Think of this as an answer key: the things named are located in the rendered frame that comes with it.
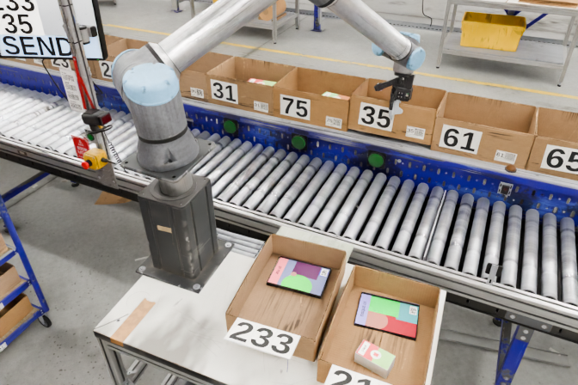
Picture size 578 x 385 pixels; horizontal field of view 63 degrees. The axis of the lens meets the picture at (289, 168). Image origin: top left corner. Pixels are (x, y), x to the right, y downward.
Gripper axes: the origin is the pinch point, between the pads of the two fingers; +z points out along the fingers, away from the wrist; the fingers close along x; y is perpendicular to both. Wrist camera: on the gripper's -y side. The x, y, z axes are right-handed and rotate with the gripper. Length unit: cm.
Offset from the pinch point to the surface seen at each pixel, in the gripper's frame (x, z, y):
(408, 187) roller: -7.8, 28.4, 15.0
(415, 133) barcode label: 0.7, 5.7, 12.1
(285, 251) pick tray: -70, 40, -16
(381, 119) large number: 0.0, 1.9, -3.7
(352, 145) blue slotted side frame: -3.3, 16.3, -14.5
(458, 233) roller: -29, 34, 40
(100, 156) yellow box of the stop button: -59, 30, -114
